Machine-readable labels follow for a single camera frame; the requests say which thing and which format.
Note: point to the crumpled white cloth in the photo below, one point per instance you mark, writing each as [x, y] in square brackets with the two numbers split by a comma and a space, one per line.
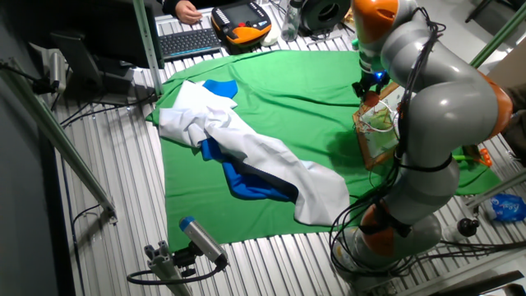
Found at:
[255, 152]

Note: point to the green metal frame post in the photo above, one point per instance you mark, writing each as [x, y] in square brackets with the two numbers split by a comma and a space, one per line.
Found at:
[148, 45]

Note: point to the black round fan housing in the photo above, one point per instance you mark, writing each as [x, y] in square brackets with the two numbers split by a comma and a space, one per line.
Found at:
[316, 16]

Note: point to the green metal frame beam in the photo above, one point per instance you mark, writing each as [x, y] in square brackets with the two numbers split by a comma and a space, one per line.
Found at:
[499, 39]
[53, 131]

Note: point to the silver camera on stand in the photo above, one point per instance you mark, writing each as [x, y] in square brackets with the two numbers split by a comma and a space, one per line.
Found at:
[57, 70]

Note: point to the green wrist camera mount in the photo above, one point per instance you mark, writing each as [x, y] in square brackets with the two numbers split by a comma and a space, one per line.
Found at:
[370, 66]

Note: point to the green stick with orange end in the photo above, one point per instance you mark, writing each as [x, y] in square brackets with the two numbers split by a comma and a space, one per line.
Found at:
[485, 157]

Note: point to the aluminium profile camera mount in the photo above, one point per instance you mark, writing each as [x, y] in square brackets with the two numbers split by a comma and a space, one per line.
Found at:
[162, 263]

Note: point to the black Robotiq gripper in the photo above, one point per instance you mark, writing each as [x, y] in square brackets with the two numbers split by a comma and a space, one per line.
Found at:
[372, 81]

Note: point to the clear bottle with black cap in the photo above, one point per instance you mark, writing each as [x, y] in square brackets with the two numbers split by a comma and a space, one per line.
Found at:
[468, 227]

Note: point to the dark sleeved person forearm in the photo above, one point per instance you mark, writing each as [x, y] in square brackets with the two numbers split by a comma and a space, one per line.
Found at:
[168, 6]

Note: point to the silver camera with blue cap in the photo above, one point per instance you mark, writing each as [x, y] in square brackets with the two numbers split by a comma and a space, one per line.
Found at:
[201, 238]

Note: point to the green table cloth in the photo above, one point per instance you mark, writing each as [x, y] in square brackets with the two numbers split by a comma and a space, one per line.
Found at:
[267, 90]

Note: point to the wooden frame tray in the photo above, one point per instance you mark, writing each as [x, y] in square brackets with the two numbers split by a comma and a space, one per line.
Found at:
[361, 141]

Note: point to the clear plastic water bottle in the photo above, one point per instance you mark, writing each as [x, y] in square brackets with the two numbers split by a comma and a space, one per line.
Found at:
[291, 22]

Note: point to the brown cardboard sheet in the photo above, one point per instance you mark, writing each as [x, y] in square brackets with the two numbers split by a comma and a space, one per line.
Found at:
[511, 67]

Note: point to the black keyboard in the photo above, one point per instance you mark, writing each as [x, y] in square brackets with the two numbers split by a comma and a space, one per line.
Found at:
[189, 43]

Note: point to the black office chair base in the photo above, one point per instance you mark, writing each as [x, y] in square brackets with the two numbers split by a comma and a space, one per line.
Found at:
[476, 12]

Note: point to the blue plastic bag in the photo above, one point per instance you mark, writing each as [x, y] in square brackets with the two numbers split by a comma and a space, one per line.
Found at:
[507, 207]

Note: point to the orange black teach pendant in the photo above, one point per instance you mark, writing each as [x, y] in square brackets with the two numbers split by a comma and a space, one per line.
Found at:
[242, 24]

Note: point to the blue cloth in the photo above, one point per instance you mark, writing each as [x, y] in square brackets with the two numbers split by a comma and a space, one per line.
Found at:
[246, 185]

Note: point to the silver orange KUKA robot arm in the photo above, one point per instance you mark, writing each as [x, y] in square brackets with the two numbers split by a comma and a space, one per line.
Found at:
[452, 107]

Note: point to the black computer monitor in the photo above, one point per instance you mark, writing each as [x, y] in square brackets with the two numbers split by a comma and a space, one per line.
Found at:
[102, 24]

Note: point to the aluminium frame beam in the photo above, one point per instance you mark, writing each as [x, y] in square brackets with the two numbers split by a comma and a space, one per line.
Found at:
[493, 190]

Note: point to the bare person hand at keyboard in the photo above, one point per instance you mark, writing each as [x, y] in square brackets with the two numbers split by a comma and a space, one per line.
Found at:
[188, 12]

